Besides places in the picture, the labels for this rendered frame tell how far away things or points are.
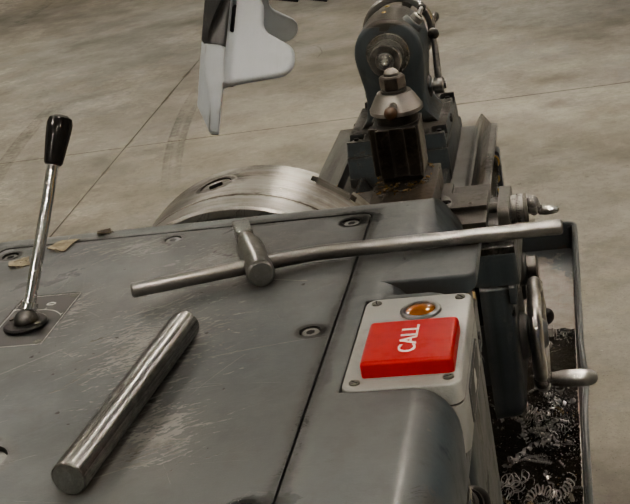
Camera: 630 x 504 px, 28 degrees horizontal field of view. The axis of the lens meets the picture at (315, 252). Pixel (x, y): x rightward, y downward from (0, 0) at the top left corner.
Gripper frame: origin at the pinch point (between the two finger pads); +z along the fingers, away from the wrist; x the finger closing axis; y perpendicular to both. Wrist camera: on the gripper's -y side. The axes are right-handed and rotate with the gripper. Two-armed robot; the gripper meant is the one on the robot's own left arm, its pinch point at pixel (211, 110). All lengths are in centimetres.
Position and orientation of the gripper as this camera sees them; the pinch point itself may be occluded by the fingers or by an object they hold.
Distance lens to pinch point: 87.6
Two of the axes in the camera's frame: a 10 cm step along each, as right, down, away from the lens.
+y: 10.0, 0.9, 0.3
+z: -0.9, 9.4, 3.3
